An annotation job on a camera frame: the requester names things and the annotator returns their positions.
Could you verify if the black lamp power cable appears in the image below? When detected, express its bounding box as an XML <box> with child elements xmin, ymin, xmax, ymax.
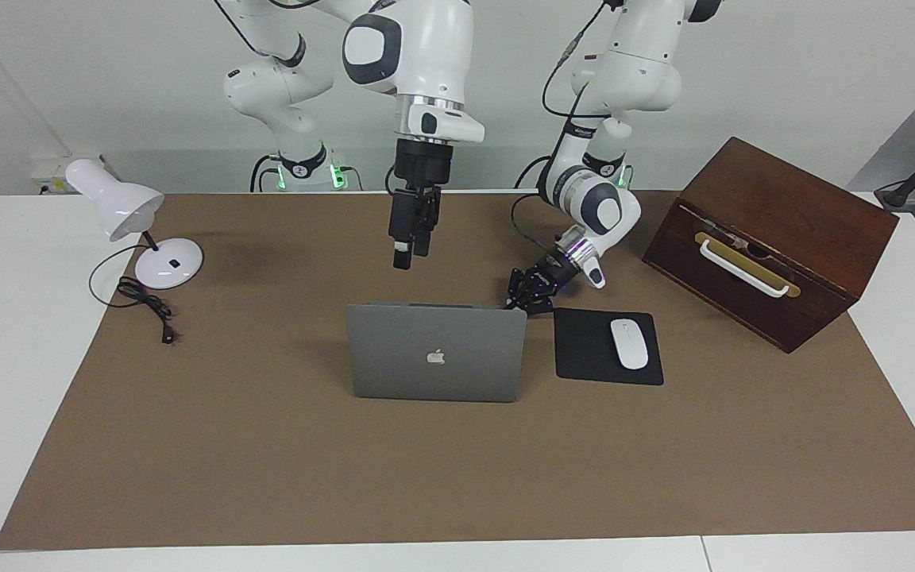
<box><xmin>89</xmin><ymin>243</ymin><xmax>178</xmax><ymax>346</ymax></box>

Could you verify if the white computer mouse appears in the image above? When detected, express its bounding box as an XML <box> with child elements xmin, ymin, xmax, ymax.
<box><xmin>610</xmin><ymin>318</ymin><xmax>650</xmax><ymax>371</ymax></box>

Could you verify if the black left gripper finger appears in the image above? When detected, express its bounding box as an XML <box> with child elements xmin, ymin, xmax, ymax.
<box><xmin>505</xmin><ymin>287</ymin><xmax>558</xmax><ymax>316</ymax></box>
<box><xmin>505</xmin><ymin>268</ymin><xmax>542</xmax><ymax>297</ymax></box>

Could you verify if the brown table mat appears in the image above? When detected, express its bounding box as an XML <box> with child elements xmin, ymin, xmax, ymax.
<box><xmin>0</xmin><ymin>191</ymin><xmax>915</xmax><ymax>551</ymax></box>

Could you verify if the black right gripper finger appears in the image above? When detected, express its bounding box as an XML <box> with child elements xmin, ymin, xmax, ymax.
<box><xmin>415</xmin><ymin>191</ymin><xmax>442</xmax><ymax>258</ymax></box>
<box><xmin>390</xmin><ymin>189</ymin><xmax>419</xmax><ymax>272</ymax></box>

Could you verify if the black left arm gripper cable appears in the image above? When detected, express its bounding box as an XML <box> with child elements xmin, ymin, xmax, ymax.
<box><xmin>511</xmin><ymin>0</ymin><xmax>611</xmax><ymax>265</ymax></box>

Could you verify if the silver grey laptop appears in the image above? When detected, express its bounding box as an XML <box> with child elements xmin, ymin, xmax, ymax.
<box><xmin>346</xmin><ymin>302</ymin><xmax>528</xmax><ymax>404</ymax></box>

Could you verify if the white box handle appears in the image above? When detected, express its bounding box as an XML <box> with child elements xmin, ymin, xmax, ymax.
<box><xmin>700</xmin><ymin>238</ymin><xmax>790</xmax><ymax>300</ymax></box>

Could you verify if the white desk lamp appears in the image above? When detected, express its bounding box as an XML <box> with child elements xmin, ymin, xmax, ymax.
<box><xmin>65</xmin><ymin>157</ymin><xmax>205</xmax><ymax>291</ymax></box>

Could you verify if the black arm gripper cable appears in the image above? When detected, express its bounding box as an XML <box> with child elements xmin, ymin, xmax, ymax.
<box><xmin>213</xmin><ymin>0</ymin><xmax>327</xmax><ymax>56</ymax></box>
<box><xmin>511</xmin><ymin>0</ymin><xmax>611</xmax><ymax>265</ymax></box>

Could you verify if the black right arm gripper cable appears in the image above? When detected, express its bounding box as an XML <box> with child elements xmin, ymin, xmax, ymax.
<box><xmin>213</xmin><ymin>0</ymin><xmax>327</xmax><ymax>56</ymax></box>

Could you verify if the white wall power socket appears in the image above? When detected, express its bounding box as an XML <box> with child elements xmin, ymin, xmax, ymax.
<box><xmin>31</xmin><ymin>155</ymin><xmax>121</xmax><ymax>196</ymax></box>

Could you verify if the dark brown wooden box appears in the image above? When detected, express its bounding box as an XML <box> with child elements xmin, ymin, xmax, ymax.
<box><xmin>642</xmin><ymin>137</ymin><xmax>900</xmax><ymax>354</ymax></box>

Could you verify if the black mouse pad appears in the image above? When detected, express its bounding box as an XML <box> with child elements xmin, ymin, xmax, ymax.
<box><xmin>554</xmin><ymin>307</ymin><xmax>665</xmax><ymax>387</ymax></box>

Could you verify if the black left arm base cable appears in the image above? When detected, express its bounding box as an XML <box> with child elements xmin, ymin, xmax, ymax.
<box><xmin>514</xmin><ymin>155</ymin><xmax>554</xmax><ymax>190</ymax></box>

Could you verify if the black right arm base cable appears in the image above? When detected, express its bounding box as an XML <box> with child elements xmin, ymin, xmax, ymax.
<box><xmin>249</xmin><ymin>153</ymin><xmax>280</xmax><ymax>192</ymax></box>

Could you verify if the black arm base cable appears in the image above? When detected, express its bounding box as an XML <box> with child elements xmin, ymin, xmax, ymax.
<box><xmin>249</xmin><ymin>153</ymin><xmax>280</xmax><ymax>192</ymax></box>
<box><xmin>514</xmin><ymin>155</ymin><xmax>554</xmax><ymax>190</ymax></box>

